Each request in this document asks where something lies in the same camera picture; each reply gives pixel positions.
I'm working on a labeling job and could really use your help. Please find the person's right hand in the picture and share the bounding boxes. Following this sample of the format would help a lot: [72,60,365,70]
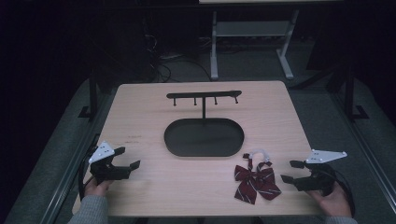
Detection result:
[305,181,353,218]

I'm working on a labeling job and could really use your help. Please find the black hook rack with tray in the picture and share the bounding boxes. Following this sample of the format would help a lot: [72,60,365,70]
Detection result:
[163,90,246,159]

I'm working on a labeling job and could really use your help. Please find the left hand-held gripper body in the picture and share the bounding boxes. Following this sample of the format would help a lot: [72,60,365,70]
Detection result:
[88,140,132,185]

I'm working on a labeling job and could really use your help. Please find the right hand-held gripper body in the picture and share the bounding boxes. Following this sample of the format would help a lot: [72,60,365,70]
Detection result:
[293,148,348,197]

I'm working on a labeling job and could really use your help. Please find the person's left hand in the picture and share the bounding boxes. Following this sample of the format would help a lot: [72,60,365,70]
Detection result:
[83,177,115,198]

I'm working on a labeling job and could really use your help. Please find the grey metal rail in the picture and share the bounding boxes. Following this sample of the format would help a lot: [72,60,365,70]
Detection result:
[330,91,396,206]
[38,90,118,224]

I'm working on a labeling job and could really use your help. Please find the black metal stand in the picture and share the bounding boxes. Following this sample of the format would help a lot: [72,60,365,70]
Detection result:
[326,60,371,123]
[78,73,108,121]

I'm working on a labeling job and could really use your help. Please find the black floor cables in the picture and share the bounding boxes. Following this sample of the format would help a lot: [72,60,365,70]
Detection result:
[143,33,213,84]

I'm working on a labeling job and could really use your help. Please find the right hand-held gripper black cable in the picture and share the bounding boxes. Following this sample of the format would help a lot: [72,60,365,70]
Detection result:
[329,168,357,217]

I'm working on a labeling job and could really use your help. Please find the left hand-held gripper black cable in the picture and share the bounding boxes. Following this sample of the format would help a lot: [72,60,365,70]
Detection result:
[77,133,101,202]

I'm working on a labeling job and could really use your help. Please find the burgundy striped bow tie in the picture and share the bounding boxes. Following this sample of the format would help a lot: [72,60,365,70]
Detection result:
[233,147,283,206]

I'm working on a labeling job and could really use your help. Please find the white metal desk frame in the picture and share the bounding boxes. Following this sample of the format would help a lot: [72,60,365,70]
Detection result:
[209,8,301,81]

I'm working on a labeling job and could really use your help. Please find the hand-held gripper black cable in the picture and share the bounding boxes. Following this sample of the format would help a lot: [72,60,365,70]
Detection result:
[329,168,357,217]
[77,133,101,202]

